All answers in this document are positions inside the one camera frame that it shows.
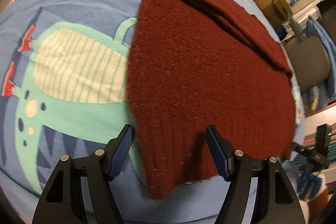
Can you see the wooden bedside cabinet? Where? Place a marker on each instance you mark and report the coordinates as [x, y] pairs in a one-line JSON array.
[[276, 11]]

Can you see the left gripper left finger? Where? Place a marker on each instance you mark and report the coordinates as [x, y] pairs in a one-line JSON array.
[[62, 200]]

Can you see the dark red knit sweater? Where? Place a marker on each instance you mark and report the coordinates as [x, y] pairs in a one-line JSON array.
[[194, 63]]

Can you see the grey chair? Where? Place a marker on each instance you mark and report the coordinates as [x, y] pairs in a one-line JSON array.
[[310, 61]]

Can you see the light blue towel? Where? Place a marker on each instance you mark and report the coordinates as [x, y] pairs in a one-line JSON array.
[[314, 28]]

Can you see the blue gloved right hand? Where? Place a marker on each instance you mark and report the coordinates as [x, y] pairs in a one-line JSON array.
[[309, 185]]

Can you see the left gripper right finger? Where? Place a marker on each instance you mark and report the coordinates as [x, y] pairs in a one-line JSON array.
[[275, 201]]

